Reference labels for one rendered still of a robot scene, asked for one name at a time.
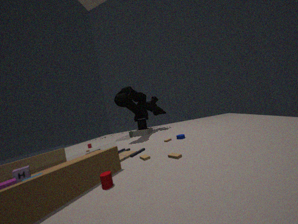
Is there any tan patterned flat strip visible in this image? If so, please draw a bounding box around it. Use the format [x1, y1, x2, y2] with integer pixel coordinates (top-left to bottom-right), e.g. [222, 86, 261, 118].
[119, 151, 136, 162]

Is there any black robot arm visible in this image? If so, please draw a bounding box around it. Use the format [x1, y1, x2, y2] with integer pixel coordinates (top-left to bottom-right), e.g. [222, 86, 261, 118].
[114, 86, 158, 130]

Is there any blue short cylinder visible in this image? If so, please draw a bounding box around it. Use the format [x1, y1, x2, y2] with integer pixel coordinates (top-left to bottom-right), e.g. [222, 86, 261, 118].
[176, 134, 185, 139]

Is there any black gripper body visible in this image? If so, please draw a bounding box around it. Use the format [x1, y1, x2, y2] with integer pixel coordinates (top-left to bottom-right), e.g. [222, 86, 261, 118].
[145, 102, 160, 115]

